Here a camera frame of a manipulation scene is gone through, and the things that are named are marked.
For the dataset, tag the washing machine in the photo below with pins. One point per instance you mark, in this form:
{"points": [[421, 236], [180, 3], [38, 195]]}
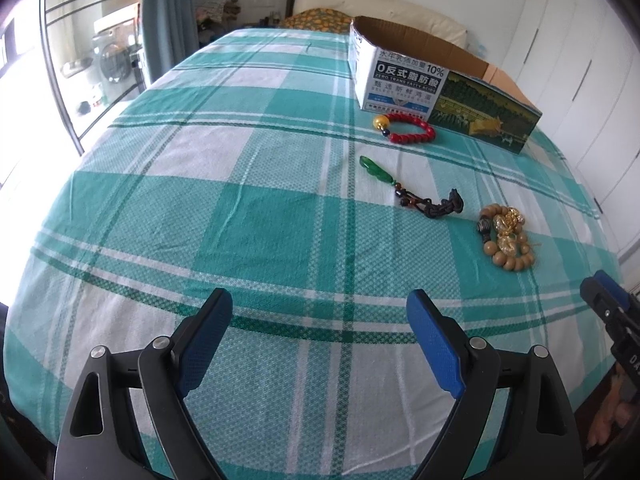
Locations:
{"points": [[116, 53]]}

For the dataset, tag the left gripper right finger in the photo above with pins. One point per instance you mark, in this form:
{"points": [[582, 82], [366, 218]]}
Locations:
{"points": [[511, 417]]}

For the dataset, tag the cream padded headboard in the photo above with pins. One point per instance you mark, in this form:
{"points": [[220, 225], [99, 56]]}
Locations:
{"points": [[396, 11]]}

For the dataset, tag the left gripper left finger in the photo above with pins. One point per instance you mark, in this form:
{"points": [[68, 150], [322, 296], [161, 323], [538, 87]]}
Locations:
{"points": [[100, 438]]}

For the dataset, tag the clothes pile on chair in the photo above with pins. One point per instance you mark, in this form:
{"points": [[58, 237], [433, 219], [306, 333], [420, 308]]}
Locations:
{"points": [[215, 18]]}

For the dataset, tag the person's right hand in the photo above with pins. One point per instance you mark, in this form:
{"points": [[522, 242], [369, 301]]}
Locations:
{"points": [[614, 410]]}

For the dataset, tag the open cardboard box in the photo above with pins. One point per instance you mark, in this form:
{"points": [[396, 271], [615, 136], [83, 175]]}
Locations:
{"points": [[400, 69]]}

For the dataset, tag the gold pixiu charm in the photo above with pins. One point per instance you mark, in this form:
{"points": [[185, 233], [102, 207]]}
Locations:
{"points": [[509, 232]]}

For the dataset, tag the teal plaid bedsheet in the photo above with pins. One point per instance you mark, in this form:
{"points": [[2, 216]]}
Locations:
{"points": [[251, 167]]}

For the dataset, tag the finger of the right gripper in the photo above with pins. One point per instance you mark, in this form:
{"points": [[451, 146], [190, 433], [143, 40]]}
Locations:
{"points": [[620, 295], [598, 299]]}

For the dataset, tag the white wardrobe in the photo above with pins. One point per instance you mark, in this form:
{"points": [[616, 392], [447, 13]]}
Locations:
{"points": [[577, 63]]}

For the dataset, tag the teal curtain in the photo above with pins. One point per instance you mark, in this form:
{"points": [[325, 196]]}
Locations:
{"points": [[169, 33]]}

